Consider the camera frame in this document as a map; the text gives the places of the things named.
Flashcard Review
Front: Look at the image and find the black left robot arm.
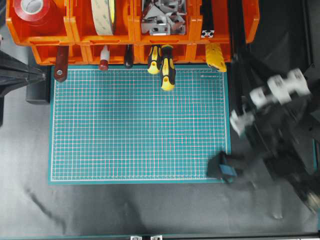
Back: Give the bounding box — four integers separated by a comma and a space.
0, 50, 47, 98

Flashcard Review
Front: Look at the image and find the green cutting mat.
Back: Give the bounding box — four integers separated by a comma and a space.
48, 64, 231, 184

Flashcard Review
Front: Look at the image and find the red tape roll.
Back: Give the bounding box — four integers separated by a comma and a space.
13, 0, 64, 35

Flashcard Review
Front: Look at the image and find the yellow-black screwdriver, short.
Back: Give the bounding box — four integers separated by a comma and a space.
147, 45, 162, 75

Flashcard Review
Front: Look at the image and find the beige double-sided tape roll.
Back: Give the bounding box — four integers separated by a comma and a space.
91, 0, 116, 36

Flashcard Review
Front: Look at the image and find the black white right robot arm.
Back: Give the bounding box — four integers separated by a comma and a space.
206, 52, 320, 212

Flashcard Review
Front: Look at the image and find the pile of metal corner brackets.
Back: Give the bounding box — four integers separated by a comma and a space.
140, 0, 187, 36

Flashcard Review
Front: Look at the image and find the black aluminium frame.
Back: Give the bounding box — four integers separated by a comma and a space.
227, 0, 246, 116
200, 0, 215, 39

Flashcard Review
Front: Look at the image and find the orange container rack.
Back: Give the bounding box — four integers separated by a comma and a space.
5, 0, 260, 66

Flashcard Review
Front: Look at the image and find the yellow-black screwdriver, long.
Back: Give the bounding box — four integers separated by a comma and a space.
160, 44, 176, 91

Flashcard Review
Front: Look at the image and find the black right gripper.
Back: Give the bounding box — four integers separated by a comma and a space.
206, 151, 272, 191

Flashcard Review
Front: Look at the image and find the yellow utility knife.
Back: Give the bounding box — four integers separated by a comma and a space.
205, 43, 227, 73

